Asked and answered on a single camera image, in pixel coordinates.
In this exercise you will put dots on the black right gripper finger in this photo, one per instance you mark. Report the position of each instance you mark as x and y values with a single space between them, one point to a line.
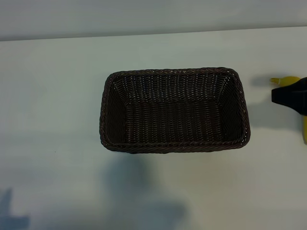
295 89
295 104

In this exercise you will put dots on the yellow banana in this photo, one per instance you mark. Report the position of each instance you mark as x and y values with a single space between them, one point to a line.
289 80

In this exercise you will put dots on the dark brown wicker basket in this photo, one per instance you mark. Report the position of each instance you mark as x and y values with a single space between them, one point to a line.
180 115

